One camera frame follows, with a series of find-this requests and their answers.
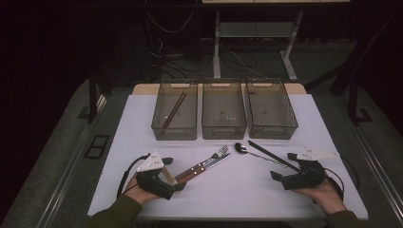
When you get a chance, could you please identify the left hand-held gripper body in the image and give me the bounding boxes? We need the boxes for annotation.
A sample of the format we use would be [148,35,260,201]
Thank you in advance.
[136,150,179,201]

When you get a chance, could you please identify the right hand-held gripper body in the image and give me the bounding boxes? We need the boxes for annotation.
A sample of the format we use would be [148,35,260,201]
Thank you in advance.
[280,145,339,192]

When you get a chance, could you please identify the black chopstick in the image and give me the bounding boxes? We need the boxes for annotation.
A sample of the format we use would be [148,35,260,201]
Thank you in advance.
[248,141,302,174]
[247,140,300,172]

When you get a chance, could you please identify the translucent grey plastic bin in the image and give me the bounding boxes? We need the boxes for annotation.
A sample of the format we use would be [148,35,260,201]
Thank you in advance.
[245,80,299,141]
[201,80,248,141]
[151,81,199,142]

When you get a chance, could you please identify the wooden-handled metal knife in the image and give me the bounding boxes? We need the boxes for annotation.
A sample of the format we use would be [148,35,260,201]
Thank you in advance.
[179,152,233,186]

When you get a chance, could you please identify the shiny metal spoon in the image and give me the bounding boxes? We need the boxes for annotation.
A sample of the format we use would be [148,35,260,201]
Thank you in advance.
[234,142,289,169]

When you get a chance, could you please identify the wooden-handled metal fork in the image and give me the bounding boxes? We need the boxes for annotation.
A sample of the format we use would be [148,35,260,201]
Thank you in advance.
[175,144,230,182]

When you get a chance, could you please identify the person's left hand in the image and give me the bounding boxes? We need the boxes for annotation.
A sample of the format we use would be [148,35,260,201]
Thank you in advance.
[125,175,161,206]

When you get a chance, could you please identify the person's right hand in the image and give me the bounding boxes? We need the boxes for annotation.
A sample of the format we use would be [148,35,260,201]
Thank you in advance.
[293,179,348,216]

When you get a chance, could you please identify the black metal stand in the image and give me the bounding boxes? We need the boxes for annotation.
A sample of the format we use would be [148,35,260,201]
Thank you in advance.
[77,70,107,124]
[347,79,374,126]

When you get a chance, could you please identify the white metal desk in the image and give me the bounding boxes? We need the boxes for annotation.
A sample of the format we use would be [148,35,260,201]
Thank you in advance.
[201,0,351,83]

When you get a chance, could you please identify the left hand-held gripper black cable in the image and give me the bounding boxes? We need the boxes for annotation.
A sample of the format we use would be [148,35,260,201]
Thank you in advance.
[116,153,151,199]

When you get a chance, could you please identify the hand-held gripper black cable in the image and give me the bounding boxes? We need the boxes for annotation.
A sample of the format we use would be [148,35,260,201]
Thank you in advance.
[116,153,151,199]
[324,167,346,200]

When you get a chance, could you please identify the right hand-held gripper black cable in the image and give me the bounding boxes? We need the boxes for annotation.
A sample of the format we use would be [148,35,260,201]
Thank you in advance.
[324,167,346,200]

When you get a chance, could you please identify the black floor frame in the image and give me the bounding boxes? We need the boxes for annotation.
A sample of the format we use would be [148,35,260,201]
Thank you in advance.
[84,134,111,160]

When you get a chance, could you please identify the metal floor rail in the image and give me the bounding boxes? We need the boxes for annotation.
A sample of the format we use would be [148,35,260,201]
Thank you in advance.
[348,122,403,217]
[37,94,108,228]

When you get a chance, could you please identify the tangle of floor cables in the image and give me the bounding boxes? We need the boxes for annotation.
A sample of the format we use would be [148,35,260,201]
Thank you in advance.
[153,37,274,81]

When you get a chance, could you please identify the white hanging cable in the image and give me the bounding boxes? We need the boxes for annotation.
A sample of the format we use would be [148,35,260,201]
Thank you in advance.
[146,10,195,34]

